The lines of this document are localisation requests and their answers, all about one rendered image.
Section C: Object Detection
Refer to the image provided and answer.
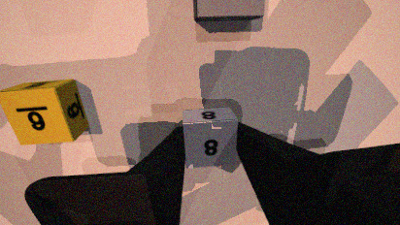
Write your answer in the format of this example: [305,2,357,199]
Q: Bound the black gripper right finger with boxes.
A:
[236,122,400,225]

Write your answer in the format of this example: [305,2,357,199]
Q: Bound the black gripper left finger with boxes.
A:
[24,126,185,225]

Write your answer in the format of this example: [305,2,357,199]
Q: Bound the yellow block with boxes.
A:
[0,79,89,145]

